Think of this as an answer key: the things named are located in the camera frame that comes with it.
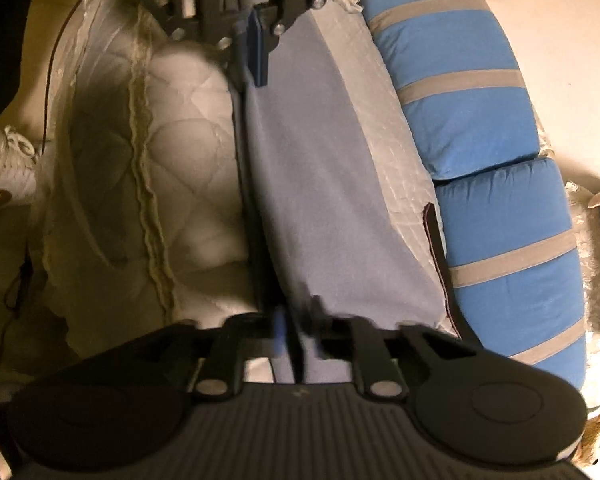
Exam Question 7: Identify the blue pillow with grey stripes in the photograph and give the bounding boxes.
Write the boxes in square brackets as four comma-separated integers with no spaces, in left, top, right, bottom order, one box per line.
[435,157,588,391]
[355,0,541,181]

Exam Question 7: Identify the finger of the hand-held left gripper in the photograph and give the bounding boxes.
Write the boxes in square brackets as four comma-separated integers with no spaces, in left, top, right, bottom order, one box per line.
[247,0,351,86]
[155,0,251,83]

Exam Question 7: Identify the thin black cable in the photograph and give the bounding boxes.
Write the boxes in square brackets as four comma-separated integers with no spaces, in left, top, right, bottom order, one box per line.
[0,0,112,480]

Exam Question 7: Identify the brown plush bear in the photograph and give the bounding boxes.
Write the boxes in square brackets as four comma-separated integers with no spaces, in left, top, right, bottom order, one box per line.
[575,407,600,467]

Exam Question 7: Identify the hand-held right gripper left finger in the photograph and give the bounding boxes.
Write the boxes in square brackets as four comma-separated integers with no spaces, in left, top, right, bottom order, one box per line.
[130,309,288,402]

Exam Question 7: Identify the white sneaker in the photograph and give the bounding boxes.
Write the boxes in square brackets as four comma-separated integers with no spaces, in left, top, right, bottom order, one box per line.
[0,125,41,208]

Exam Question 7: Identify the grey-blue pants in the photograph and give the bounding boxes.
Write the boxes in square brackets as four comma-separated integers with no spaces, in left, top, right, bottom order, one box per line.
[230,0,458,386]

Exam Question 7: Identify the black strap with red edge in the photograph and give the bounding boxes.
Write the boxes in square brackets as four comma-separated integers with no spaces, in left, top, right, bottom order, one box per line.
[422,202,483,351]

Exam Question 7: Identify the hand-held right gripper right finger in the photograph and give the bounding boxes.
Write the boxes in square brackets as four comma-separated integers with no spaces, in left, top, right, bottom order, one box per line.
[307,300,481,401]

